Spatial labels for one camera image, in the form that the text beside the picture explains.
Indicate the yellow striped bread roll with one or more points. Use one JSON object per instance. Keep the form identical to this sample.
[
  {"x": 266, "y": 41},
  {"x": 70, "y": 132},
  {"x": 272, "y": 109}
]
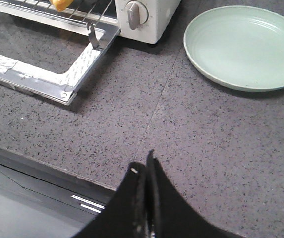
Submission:
[{"x": 61, "y": 5}]

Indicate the light green plate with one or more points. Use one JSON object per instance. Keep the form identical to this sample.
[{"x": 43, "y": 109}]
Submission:
[{"x": 238, "y": 47}]

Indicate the white Toshiba toaster oven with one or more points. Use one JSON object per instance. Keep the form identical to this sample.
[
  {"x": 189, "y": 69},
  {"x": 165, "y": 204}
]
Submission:
[{"x": 160, "y": 13}]

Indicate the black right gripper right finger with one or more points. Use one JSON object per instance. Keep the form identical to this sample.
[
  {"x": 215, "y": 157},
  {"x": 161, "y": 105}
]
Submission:
[{"x": 171, "y": 215}]

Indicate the metal oven wire rack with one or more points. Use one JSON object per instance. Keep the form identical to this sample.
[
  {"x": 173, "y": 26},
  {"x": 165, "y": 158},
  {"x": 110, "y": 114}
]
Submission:
[{"x": 84, "y": 17}]

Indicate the lower timer knob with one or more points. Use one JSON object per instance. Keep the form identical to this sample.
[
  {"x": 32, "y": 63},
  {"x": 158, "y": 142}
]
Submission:
[{"x": 137, "y": 14}]

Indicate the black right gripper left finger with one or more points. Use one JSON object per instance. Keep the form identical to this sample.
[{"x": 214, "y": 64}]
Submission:
[{"x": 125, "y": 214}]

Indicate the glass oven door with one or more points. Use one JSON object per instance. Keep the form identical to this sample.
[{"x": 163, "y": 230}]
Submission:
[{"x": 39, "y": 59}]

